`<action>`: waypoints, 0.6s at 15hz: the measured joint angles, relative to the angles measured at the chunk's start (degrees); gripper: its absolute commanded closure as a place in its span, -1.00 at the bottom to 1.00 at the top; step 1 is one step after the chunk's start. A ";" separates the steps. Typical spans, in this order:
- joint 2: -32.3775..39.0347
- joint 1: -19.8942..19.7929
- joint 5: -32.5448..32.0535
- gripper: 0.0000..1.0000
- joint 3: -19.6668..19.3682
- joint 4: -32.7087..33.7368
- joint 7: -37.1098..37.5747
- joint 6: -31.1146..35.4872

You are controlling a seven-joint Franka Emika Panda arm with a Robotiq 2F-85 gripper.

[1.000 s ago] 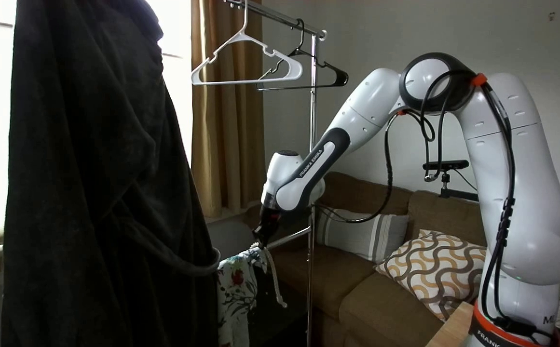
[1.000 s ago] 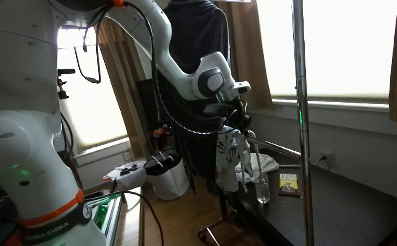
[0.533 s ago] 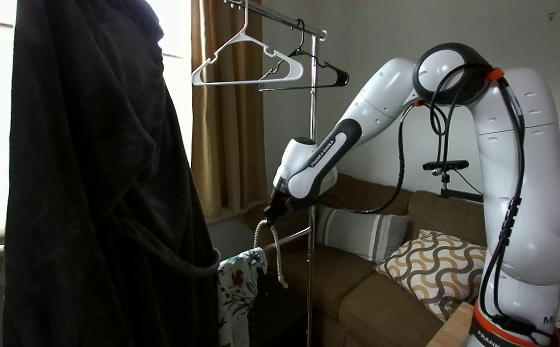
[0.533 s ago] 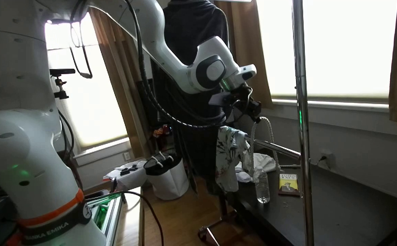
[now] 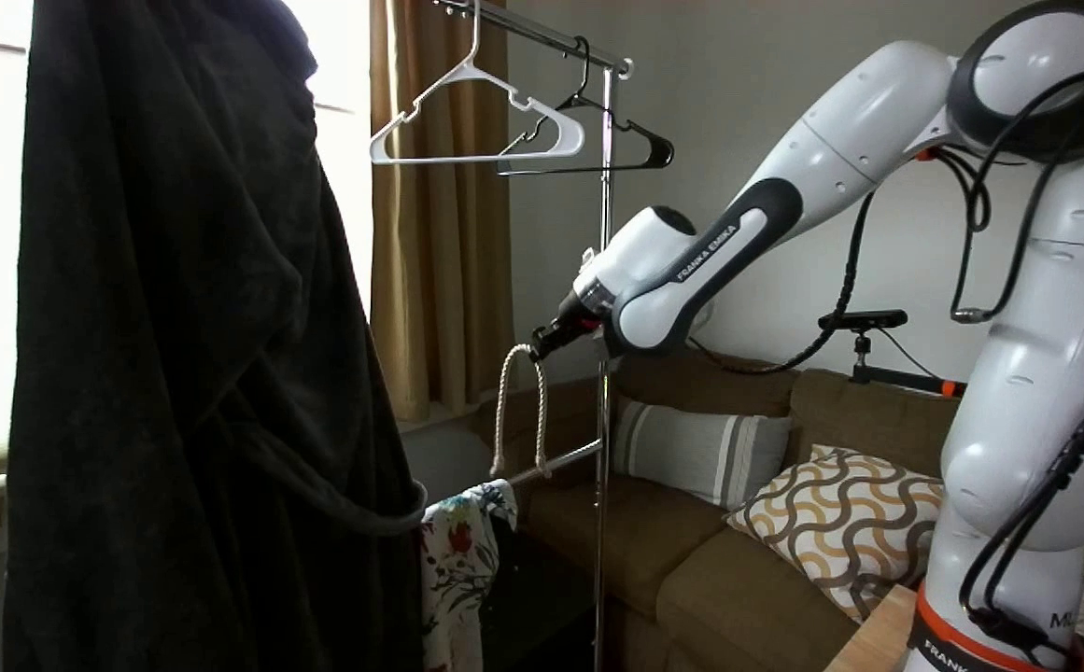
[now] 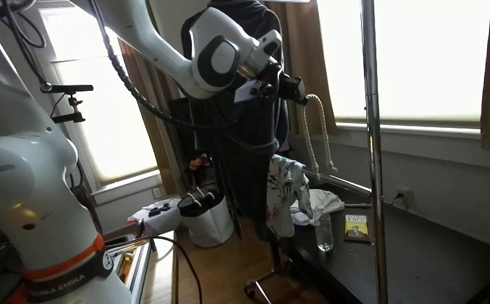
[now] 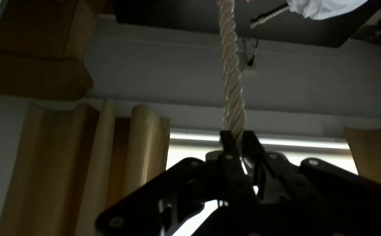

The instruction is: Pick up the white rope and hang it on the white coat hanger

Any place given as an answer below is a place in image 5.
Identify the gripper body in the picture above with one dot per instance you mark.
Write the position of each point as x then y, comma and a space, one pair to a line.
574, 322

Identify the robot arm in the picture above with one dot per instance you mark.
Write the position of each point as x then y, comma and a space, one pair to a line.
1018, 392

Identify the black coat hanger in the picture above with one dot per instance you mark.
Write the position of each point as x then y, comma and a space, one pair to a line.
630, 128

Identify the white plastic coat hanger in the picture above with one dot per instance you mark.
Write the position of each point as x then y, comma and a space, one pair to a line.
467, 73

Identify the chrome rack rod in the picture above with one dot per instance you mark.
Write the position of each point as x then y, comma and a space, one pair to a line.
542, 31
565, 460

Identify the chrome garment rack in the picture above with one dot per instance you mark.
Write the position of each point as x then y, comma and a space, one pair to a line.
606, 187

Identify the grey striped pillow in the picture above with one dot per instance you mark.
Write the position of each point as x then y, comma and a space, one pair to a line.
691, 450

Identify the floral print cloth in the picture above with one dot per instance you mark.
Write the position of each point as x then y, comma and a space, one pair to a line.
453, 569

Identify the brown sofa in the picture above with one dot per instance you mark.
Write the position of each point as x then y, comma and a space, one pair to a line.
691, 579

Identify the brown wave pattern pillow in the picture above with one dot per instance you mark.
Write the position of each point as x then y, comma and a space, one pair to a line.
845, 523

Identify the dark fleece robe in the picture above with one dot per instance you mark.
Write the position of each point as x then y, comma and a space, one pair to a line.
187, 355

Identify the camera on mount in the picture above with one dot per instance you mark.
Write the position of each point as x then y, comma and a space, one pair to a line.
864, 319

